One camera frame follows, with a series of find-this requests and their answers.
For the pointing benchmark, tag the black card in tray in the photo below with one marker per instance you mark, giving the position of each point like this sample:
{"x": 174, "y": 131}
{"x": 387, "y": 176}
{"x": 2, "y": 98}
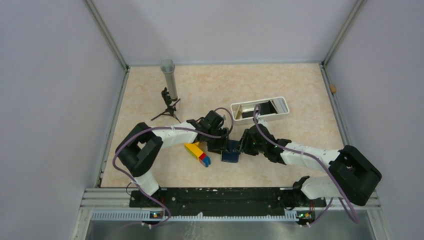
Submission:
{"x": 266, "y": 108}

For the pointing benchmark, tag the red blue toy brick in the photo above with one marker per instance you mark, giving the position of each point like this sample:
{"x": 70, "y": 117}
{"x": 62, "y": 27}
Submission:
{"x": 204, "y": 160}

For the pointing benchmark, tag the small brown cork piece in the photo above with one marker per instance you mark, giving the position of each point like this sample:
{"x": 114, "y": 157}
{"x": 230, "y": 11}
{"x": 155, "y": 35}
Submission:
{"x": 332, "y": 89}

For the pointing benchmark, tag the aluminium frame rail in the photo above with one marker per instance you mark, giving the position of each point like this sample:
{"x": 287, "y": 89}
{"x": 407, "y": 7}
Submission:
{"x": 331, "y": 70}
{"x": 116, "y": 84}

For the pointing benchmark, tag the yellow green toy brick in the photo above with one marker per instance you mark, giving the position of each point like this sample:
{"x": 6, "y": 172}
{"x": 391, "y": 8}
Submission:
{"x": 195, "y": 150}

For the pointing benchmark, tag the white card tray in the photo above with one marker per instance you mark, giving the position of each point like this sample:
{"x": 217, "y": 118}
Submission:
{"x": 279, "y": 103}

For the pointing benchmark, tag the aluminium frame rail right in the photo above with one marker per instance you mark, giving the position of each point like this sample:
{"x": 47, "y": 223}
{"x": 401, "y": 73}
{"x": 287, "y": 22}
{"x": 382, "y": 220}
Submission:
{"x": 331, "y": 70}

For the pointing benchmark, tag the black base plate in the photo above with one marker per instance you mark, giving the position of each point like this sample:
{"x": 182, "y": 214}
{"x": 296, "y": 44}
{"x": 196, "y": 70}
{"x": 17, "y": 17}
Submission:
{"x": 226, "y": 201}

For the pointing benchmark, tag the dark blue card holder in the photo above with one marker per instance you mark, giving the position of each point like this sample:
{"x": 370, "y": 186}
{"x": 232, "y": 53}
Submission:
{"x": 231, "y": 155}

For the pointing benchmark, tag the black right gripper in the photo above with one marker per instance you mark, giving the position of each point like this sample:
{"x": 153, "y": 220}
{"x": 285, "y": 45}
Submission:
{"x": 244, "y": 147}

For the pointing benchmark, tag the grey microphone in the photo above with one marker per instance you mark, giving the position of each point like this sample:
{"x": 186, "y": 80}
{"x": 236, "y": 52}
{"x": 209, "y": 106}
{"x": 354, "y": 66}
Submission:
{"x": 167, "y": 67}

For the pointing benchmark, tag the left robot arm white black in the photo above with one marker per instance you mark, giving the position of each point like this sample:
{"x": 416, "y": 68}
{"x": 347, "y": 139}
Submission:
{"x": 139, "y": 149}

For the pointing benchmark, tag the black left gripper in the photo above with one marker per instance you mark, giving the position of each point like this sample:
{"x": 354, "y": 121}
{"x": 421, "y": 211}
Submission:
{"x": 223, "y": 143}

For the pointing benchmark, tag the black mini tripod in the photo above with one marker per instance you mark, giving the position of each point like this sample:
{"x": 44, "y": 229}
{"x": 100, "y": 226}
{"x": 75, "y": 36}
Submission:
{"x": 170, "y": 106}

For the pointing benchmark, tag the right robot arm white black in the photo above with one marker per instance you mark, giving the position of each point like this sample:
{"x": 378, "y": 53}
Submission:
{"x": 348, "y": 173}

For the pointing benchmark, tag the aluminium frame rail left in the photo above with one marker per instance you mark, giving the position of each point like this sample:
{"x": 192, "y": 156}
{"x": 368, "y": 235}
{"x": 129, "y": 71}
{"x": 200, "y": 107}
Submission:
{"x": 116, "y": 84}

